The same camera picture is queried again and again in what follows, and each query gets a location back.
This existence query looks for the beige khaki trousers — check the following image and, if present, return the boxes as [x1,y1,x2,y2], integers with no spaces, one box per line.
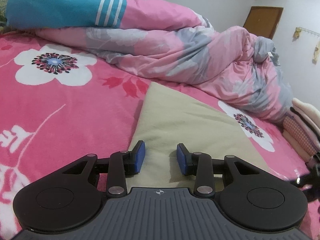
[126,82,270,189]

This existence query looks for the stack of folded clothes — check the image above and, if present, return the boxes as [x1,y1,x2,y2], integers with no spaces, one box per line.
[283,98,319,162]

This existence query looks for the pink floral fleece bedsheet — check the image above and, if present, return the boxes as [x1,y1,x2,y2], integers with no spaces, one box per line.
[1,34,308,239]

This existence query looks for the pink grey floral duvet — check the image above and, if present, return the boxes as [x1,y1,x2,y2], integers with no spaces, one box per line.
[35,16,293,124]

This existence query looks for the brown wooden door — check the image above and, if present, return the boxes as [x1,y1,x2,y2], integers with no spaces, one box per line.
[243,7,284,39]

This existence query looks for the blue pink striped pillow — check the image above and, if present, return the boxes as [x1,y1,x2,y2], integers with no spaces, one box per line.
[5,0,206,30]

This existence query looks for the green plaid pillow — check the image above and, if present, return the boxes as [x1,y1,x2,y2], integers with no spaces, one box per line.
[0,0,8,28]

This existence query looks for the peeling yellow wall tape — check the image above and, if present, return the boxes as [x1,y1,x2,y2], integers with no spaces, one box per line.
[292,27,319,65]

